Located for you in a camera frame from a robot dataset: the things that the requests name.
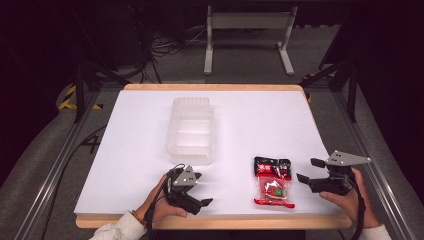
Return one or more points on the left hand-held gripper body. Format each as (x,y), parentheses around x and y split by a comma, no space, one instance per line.
(182,200)

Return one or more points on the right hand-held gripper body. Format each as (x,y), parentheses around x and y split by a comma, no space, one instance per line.
(336,185)

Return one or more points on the person's right hand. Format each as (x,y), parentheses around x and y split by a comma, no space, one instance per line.
(353,203)

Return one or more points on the person's left hand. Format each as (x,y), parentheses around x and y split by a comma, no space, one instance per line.
(156,206)

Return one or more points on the red and black snack packet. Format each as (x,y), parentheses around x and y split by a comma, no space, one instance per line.
(273,186)

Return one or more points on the clear plastic container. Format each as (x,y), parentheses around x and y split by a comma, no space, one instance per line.
(190,133)

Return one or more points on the white table sheet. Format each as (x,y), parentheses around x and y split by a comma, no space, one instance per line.
(260,126)

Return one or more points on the black tripod stand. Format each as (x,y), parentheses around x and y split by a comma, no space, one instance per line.
(351,86)
(79,83)

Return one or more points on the yellow and black hazard tape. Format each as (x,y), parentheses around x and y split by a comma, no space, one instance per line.
(68,100)

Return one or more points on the grey metal stand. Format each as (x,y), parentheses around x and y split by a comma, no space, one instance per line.
(250,20)

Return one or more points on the aluminium floor rail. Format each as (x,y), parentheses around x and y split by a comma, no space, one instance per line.
(373,166)
(53,173)

